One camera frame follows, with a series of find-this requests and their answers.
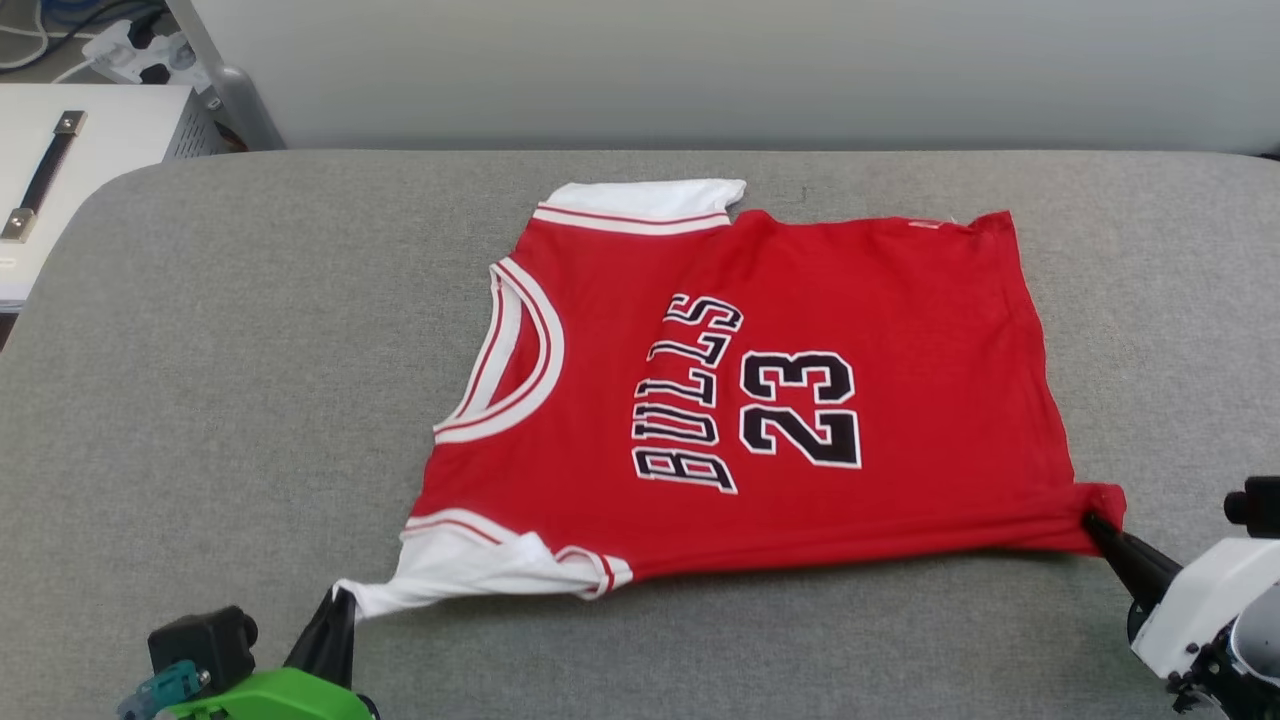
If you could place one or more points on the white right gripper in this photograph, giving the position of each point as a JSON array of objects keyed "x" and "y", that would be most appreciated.
[{"x": 1200, "y": 600}]

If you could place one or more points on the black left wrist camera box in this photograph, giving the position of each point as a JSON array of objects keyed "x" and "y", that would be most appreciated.
[{"x": 205, "y": 640}]

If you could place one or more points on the red and white basketball jersey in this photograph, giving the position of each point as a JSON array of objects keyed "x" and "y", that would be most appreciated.
[{"x": 900, "y": 320}]

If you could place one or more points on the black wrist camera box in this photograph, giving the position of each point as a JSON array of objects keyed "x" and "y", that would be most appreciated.
[
  {"x": 1258, "y": 505},
  {"x": 205, "y": 640}
]

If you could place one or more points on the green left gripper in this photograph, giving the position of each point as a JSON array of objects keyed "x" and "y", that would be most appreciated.
[{"x": 280, "y": 695}]

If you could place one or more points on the white power strip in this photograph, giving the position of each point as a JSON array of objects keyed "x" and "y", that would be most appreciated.
[{"x": 115, "y": 55}]

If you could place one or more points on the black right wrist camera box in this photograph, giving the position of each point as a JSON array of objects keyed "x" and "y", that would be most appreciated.
[{"x": 1258, "y": 505}]

